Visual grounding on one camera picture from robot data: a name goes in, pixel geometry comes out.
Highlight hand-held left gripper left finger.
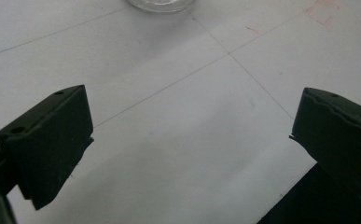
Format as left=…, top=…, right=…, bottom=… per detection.
left=0, top=84, right=94, bottom=211

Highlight clear glass jar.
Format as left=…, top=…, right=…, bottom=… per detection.
left=125, top=0, right=197, bottom=14

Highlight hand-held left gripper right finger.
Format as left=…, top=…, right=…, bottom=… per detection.
left=289, top=87, right=361, bottom=200

